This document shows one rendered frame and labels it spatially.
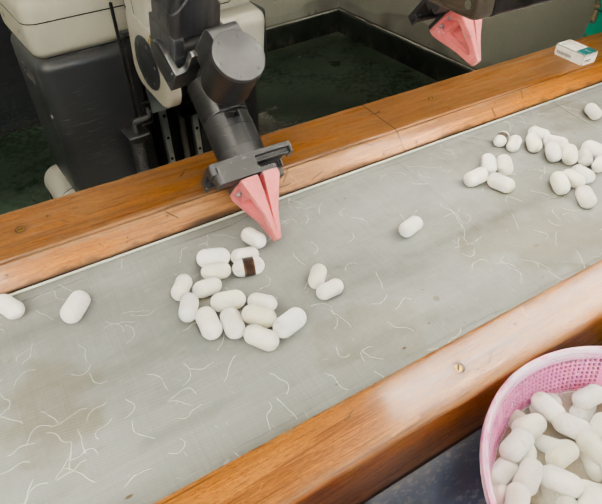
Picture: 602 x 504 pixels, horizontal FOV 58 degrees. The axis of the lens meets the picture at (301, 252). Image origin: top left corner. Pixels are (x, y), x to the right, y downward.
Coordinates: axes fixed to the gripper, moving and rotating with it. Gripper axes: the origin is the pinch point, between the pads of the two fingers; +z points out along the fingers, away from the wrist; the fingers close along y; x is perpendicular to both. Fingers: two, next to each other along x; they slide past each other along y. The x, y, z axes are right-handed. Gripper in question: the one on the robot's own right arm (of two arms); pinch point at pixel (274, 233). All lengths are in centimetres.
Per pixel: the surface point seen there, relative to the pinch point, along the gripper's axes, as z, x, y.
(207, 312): 5.6, -5.0, -11.6
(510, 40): -51, 102, 162
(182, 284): 1.8, -1.5, -12.3
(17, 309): -2.3, 1.9, -27.9
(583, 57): -10, 6, 66
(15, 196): -63, 147, -32
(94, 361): 5.6, -2.4, -22.9
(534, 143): 1.4, -0.7, 41.1
